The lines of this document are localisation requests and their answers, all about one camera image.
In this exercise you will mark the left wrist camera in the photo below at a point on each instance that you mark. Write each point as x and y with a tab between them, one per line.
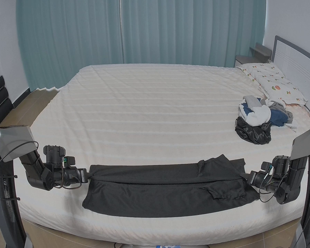
70	161

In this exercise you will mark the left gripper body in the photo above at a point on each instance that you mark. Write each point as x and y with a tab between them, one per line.
81	176

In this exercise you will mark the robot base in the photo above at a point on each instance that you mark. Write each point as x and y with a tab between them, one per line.
168	246

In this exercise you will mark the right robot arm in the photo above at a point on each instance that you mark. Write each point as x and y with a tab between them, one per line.
297	169

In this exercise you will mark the bed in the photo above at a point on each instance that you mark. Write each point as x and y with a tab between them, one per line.
144	99

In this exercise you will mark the black shiny garment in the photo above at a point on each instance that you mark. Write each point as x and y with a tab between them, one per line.
253	134

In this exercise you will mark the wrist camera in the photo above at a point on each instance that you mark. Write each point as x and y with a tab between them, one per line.
70	161
266	167

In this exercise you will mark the white printed pillow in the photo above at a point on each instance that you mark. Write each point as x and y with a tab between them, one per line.
273	83

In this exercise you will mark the blue-green curtain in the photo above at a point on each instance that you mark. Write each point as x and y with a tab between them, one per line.
72	22
191	22

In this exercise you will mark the black T-shirt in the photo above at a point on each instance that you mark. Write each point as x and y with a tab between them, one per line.
157	190

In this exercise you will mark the pile of clothes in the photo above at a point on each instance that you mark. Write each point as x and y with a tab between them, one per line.
258	112

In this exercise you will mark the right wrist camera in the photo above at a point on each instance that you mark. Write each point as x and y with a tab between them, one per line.
266	167

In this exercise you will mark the grey bedside table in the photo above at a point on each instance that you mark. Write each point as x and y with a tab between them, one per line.
255	54

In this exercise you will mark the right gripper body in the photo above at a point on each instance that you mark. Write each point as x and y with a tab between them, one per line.
258	181

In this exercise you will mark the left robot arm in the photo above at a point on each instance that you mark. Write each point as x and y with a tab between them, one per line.
33	169

